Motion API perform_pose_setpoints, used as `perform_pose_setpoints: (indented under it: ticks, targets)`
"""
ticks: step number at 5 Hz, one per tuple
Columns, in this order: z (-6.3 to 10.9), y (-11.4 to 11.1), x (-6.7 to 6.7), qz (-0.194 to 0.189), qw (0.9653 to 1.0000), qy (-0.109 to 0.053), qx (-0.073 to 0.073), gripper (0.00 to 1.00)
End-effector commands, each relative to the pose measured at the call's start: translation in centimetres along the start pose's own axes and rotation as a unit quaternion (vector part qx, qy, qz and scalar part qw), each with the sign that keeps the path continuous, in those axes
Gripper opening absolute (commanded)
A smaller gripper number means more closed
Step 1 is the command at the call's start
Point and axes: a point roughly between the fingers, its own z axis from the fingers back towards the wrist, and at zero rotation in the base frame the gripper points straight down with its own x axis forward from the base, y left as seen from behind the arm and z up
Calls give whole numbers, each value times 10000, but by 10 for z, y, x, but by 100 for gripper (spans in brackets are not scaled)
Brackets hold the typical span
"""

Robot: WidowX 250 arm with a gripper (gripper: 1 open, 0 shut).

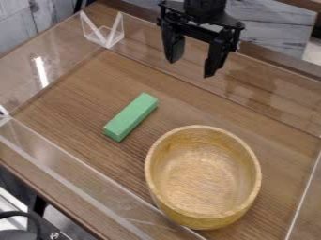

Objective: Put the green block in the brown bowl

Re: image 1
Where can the clear acrylic tray wall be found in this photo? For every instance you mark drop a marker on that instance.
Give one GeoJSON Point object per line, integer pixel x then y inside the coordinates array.
{"type": "Point", "coordinates": [111, 212]}

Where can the clear acrylic corner bracket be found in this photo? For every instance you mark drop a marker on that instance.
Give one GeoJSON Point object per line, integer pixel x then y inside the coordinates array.
{"type": "Point", "coordinates": [105, 36]}

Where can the green rectangular block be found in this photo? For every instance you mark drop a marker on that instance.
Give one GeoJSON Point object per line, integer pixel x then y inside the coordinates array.
{"type": "Point", "coordinates": [125, 122]}

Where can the brown wooden bowl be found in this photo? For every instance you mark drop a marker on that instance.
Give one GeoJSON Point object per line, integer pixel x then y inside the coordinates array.
{"type": "Point", "coordinates": [204, 176]}

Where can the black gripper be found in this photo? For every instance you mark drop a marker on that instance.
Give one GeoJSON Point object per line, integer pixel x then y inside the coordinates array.
{"type": "Point", "coordinates": [200, 12]}

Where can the black metal table bracket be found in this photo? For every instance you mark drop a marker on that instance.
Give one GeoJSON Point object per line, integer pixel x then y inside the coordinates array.
{"type": "Point", "coordinates": [38, 225]}

